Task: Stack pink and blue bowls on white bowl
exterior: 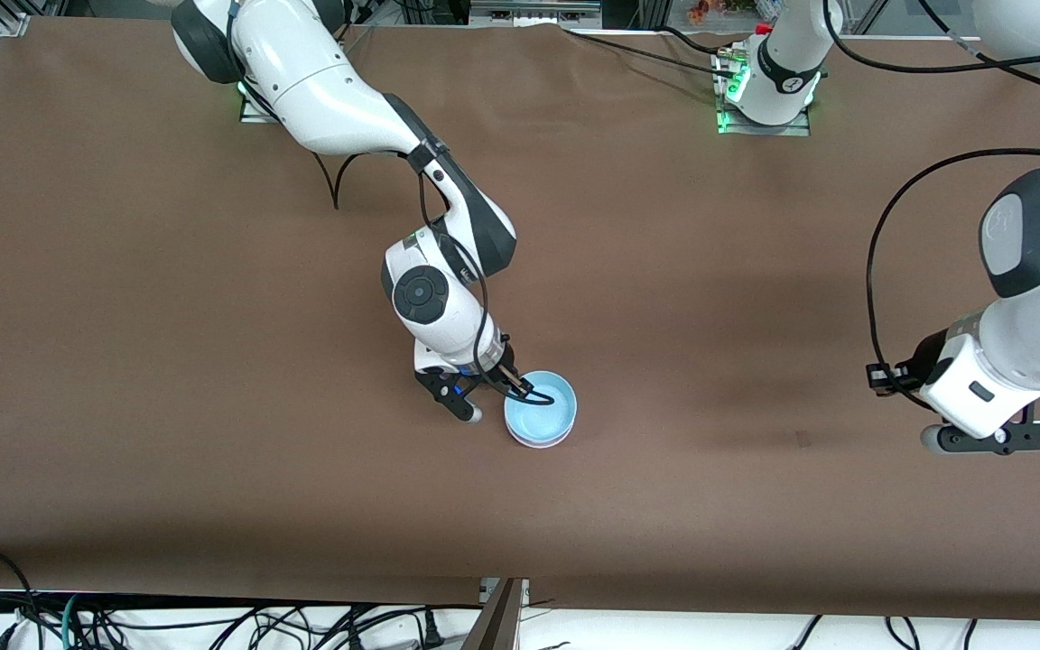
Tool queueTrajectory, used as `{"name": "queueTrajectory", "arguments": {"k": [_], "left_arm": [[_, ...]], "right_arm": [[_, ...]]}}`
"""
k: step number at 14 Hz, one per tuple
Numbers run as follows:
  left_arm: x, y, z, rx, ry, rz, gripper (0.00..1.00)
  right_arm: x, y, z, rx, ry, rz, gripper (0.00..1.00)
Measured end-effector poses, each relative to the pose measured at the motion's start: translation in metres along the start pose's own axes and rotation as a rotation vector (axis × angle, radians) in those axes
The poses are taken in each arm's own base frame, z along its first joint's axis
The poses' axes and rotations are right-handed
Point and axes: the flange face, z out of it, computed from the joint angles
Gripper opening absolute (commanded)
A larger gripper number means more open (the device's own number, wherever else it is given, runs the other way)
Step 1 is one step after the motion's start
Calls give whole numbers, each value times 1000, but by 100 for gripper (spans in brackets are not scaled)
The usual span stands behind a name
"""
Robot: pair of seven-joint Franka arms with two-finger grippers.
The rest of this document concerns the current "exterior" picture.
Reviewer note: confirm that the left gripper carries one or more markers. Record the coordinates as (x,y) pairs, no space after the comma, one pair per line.
(929,358)

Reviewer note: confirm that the light blue bowl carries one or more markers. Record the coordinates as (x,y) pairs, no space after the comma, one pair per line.
(543,415)

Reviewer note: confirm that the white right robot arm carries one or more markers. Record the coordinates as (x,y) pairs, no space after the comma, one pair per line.
(321,90)

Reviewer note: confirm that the brown table cover sheet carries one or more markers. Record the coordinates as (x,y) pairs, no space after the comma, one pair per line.
(664,271)

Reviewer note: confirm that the dark table frame post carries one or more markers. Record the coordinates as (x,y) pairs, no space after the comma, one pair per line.
(497,623)

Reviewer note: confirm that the aluminium profile bar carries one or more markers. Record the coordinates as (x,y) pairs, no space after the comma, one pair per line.
(13,20)

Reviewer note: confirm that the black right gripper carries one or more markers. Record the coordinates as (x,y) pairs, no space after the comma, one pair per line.
(499,365)

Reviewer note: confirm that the metal rail with sockets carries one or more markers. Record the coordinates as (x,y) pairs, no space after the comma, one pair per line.
(533,9)

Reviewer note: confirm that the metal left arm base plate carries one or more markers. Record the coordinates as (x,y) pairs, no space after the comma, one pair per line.
(764,130)

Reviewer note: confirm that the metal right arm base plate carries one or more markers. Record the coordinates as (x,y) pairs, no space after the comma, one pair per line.
(254,113)

